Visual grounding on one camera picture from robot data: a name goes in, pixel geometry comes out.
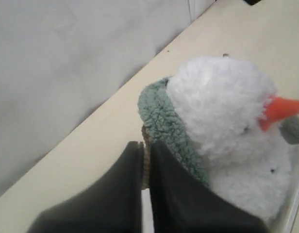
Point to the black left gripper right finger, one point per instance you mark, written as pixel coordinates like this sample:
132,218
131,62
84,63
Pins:
180,204

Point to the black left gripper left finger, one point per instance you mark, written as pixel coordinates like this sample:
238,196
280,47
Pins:
111,205

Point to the green fluffy scarf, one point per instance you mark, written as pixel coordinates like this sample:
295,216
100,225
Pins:
224,138

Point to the white plush snowman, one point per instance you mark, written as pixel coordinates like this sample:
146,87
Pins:
229,73

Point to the white rectangular tray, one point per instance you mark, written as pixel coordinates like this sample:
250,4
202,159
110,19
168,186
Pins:
283,223

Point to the white backdrop curtain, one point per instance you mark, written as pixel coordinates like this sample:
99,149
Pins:
61,59

